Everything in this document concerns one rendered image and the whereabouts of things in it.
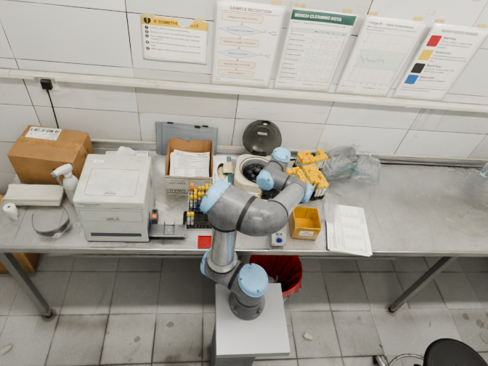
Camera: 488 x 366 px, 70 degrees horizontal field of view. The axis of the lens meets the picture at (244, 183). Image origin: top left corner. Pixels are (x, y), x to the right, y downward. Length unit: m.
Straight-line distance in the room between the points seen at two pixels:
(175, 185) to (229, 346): 0.82
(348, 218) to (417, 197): 0.52
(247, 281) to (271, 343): 0.29
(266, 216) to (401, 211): 1.30
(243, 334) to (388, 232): 0.97
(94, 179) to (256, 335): 0.92
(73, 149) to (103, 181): 0.40
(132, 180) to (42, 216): 0.54
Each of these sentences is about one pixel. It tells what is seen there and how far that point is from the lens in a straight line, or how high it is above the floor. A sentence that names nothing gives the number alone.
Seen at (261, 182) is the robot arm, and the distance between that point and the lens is 1.37.
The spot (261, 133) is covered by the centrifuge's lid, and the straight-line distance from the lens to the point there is 1.98.
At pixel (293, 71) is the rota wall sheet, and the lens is 1.82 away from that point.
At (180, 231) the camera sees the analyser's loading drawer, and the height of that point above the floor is 0.91.
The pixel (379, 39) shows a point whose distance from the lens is 1.85.
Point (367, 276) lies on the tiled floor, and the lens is 2.92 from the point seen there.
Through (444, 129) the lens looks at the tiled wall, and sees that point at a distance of 2.43.
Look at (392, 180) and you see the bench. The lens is 2.32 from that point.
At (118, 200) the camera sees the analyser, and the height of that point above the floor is 1.17.
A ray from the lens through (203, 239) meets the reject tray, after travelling 1.72.
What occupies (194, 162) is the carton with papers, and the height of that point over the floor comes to 0.94.
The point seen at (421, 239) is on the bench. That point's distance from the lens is 2.11.
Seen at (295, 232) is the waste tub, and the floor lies 0.93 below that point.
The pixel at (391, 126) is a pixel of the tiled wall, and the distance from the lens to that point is 2.24.
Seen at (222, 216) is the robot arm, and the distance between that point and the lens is 1.01.
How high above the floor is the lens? 2.32
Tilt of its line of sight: 48 degrees down
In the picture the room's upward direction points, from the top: 11 degrees clockwise
